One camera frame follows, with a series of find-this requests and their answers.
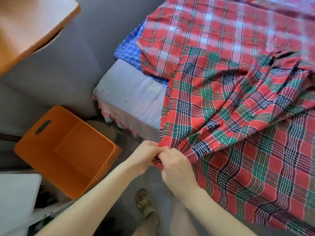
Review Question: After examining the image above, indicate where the white plastic stool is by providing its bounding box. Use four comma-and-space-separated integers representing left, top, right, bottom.
0, 173, 74, 236

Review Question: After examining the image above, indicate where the person's left hand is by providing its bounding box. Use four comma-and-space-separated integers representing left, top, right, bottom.
125, 140, 165, 176

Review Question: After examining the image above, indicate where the person's right leg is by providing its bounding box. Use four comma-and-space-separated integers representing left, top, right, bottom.
167, 196, 198, 236

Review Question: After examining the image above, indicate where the person's leg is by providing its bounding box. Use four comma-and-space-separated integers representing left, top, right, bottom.
167, 196, 198, 236
132, 214, 160, 236

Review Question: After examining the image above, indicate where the white bed sheet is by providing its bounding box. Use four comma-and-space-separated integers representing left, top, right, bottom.
93, 57, 170, 143

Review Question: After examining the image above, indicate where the person's left forearm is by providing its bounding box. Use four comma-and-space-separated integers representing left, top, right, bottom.
34, 162, 143, 236

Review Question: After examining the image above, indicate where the orange plastic storage bin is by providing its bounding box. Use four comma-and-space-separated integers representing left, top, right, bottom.
14, 106, 122, 201

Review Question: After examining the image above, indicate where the red white plaid cloth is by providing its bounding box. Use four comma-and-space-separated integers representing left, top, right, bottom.
137, 0, 315, 81

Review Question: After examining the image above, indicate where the blue checked cloth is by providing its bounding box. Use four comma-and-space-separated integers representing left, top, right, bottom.
114, 21, 170, 87

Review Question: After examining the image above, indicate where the pink fringed bed skirt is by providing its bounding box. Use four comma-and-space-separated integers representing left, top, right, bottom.
92, 93, 143, 138

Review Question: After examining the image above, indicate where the person's left leg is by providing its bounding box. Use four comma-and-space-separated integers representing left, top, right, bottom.
132, 214, 160, 236

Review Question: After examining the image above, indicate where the person's right forearm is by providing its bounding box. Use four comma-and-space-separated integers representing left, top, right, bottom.
179, 187, 257, 236

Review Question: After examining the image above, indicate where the red green plaid cloth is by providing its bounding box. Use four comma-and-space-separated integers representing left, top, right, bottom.
157, 44, 315, 236

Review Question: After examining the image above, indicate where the olive sandal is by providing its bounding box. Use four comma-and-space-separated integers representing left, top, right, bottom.
135, 188, 160, 226

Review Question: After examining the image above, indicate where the person's right hand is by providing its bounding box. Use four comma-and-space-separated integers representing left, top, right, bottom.
157, 147, 201, 205

